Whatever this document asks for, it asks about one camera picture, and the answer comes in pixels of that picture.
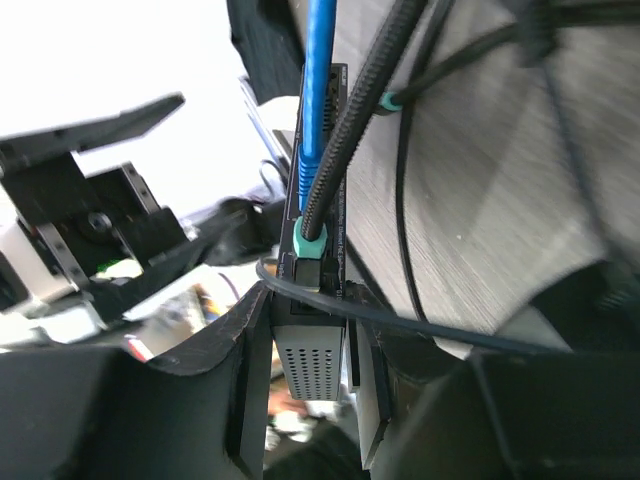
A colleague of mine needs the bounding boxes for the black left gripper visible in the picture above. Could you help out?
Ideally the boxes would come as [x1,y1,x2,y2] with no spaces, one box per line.
[1,93,273,320]

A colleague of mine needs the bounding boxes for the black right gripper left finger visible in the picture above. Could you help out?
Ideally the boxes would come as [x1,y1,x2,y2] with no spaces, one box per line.
[1,284,271,479]

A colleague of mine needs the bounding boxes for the blue ethernet cable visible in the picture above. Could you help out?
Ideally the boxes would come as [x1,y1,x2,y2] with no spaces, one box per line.
[296,0,337,214]

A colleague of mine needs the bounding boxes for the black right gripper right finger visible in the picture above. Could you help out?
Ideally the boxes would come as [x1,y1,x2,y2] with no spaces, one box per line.
[345,279,640,480]

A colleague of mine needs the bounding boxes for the thin black power cord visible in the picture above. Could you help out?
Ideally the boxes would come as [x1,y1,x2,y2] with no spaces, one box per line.
[254,0,640,357]

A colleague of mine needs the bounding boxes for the black network switch box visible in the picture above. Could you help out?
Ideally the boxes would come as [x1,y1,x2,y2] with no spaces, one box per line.
[269,62,350,402]

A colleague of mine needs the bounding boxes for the black braided cable teal boot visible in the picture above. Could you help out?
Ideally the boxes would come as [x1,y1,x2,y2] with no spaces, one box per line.
[291,0,640,290]

